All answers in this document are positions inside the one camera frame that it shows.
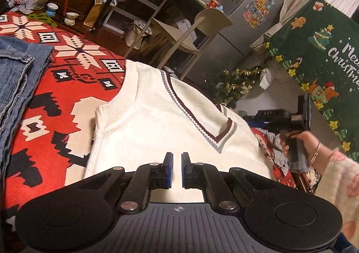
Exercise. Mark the grey crumpled garment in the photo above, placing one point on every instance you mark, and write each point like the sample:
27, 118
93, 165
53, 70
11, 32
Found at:
279, 158

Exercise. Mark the red paper cup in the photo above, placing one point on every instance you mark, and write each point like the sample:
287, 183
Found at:
213, 4

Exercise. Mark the person right hand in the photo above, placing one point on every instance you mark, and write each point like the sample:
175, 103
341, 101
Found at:
305, 146

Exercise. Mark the grey refrigerator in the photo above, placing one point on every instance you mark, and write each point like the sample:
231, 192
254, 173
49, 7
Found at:
250, 20

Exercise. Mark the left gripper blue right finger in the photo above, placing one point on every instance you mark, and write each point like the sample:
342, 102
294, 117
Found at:
191, 174

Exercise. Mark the folded blue jeans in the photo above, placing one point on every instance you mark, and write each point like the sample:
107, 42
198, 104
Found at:
22, 65

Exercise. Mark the blue white ceramic bowl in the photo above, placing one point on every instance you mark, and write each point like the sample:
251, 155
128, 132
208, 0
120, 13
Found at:
51, 9

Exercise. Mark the small decorated christmas tree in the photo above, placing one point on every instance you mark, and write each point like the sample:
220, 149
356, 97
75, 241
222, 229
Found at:
236, 83

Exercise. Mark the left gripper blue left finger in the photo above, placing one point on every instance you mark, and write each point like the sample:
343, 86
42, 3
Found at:
162, 173

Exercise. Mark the white drawer shelf unit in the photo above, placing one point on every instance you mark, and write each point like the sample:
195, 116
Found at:
121, 16

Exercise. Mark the beige plastic chair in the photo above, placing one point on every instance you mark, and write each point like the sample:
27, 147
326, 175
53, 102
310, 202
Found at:
209, 21

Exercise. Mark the red patterned christmas blanket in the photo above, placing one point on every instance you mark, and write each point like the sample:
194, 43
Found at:
54, 138

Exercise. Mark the right forearm cream sleeve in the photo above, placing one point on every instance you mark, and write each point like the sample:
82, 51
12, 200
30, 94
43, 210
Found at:
338, 185

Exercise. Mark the green christmas wall banner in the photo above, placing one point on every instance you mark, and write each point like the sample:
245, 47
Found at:
318, 48

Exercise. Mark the white knit v-neck sweater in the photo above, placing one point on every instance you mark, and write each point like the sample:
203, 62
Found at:
154, 114

